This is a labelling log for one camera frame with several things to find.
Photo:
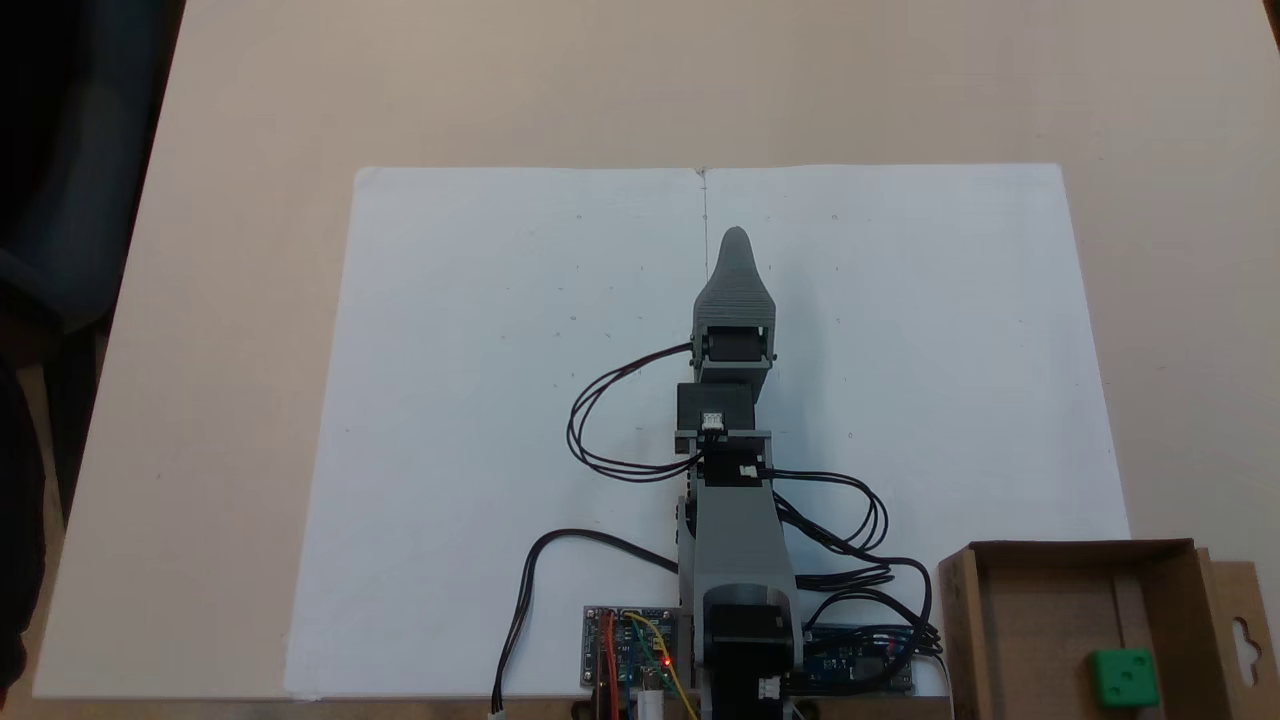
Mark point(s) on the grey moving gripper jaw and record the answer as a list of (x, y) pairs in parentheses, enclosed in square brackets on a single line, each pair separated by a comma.
[(735, 290)]

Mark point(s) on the green dice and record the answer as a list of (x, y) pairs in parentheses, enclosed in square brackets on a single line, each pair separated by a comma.
[(1125, 680)]

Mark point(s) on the white paper sheet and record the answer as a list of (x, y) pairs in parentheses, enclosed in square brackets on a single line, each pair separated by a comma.
[(480, 400)]

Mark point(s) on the blue circuit board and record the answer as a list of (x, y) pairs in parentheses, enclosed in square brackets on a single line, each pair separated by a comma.
[(840, 668)]

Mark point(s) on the white usb connector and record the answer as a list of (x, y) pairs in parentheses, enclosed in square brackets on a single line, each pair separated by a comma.
[(651, 706)]

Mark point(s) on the brown cardboard box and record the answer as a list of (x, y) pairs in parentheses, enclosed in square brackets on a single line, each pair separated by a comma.
[(1050, 640)]

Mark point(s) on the dark blue chair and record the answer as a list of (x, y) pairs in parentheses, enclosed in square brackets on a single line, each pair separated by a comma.
[(90, 150)]

